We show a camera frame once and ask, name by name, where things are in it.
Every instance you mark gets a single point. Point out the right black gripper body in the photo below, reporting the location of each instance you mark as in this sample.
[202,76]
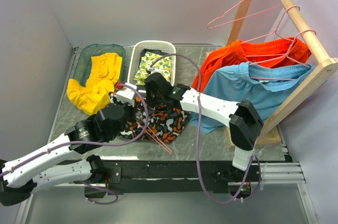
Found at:
[154,99]

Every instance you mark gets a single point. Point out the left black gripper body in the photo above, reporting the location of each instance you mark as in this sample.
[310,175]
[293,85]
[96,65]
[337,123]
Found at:
[129,115]

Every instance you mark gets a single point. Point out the camouflage patterned shorts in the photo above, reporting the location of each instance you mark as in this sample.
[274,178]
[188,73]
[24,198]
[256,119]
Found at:
[164,123]

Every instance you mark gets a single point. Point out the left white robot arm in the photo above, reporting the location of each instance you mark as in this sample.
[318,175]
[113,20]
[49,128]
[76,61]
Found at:
[43,168]

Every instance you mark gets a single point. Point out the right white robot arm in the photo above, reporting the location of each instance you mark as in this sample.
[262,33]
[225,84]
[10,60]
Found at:
[241,118]

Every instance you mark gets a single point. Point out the yellow shorts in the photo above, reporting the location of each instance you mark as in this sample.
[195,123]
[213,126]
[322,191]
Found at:
[104,74]

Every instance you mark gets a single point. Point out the light blue shorts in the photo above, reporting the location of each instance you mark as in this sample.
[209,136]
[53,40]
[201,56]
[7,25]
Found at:
[265,88]

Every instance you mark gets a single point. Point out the orange shorts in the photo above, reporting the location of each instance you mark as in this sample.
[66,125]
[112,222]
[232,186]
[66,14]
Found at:
[271,54]

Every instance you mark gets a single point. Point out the lemon print folded cloth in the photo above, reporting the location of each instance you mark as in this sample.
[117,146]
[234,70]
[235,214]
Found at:
[145,68]

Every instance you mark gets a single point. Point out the white plastic basket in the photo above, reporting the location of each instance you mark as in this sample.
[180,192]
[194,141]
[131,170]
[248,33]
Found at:
[163,46]

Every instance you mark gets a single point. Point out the teal plastic bin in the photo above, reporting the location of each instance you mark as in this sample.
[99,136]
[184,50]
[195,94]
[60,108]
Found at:
[83,66]

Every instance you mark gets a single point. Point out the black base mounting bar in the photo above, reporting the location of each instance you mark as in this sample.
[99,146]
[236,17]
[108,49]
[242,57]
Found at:
[167,176]

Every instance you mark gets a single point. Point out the wooden clothes rack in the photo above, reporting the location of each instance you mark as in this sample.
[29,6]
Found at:
[327,66]

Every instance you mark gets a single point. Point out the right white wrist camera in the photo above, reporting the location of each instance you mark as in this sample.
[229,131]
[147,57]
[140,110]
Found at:
[152,70]

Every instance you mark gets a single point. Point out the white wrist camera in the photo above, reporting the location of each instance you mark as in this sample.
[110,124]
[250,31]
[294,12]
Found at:
[152,70]
[126,94]

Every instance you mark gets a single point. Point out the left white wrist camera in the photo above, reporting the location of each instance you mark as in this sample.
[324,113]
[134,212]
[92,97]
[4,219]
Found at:
[126,94]

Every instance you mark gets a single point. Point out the aluminium rail frame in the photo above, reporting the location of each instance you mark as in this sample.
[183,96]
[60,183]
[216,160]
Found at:
[282,196]

